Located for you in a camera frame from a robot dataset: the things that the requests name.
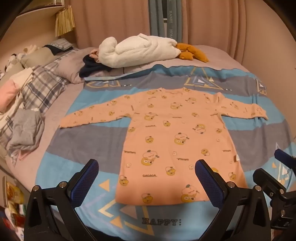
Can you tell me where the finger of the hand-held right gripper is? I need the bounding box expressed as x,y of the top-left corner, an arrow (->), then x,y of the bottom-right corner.
253,168 -> 289,205
274,149 -> 296,171

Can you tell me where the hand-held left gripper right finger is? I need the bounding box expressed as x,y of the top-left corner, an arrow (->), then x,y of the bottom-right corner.
195,159 -> 271,241

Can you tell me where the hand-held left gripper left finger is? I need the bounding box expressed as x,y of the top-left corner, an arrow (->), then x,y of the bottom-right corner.
24,159 -> 100,241

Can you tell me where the pink printed shirt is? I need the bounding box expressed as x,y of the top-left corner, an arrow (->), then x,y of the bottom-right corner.
59,87 -> 269,206

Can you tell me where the blue grey striped blanket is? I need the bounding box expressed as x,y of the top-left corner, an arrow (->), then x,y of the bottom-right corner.
37,64 -> 295,239

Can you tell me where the pile of snack packets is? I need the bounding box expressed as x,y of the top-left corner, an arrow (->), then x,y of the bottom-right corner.
2,176 -> 26,224

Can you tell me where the grey cloth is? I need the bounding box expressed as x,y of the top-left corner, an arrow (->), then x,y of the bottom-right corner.
7,108 -> 45,152

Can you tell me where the bed with lilac sheet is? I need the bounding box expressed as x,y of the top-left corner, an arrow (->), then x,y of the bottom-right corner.
0,43 -> 255,186

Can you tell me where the plaid quilt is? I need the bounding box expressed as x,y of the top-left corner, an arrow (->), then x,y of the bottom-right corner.
0,64 -> 70,167

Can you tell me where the grey pillow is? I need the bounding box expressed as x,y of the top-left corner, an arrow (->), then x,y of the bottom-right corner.
54,50 -> 93,84

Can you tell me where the dark navy garment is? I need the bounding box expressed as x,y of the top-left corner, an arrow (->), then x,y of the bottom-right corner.
79,54 -> 114,78

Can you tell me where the pink cloth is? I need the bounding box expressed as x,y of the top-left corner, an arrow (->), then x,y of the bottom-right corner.
0,79 -> 22,114

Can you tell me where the olive pillow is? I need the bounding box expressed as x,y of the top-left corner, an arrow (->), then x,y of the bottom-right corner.
20,46 -> 59,69

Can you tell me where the striped pillow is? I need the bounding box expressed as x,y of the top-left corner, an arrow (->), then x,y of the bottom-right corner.
43,38 -> 73,56

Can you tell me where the black white plush toy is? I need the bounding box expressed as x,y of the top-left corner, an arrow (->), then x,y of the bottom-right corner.
4,53 -> 24,73

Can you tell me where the white plush goose toy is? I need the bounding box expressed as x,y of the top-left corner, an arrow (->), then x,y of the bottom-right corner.
98,33 -> 210,68

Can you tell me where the pink curtain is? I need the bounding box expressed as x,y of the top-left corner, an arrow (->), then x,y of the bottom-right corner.
69,0 -> 296,70

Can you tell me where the grey blue curtain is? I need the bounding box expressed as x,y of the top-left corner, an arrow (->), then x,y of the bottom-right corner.
148,0 -> 184,45

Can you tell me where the wooden shelf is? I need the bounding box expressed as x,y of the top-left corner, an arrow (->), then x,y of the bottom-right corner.
14,0 -> 65,17

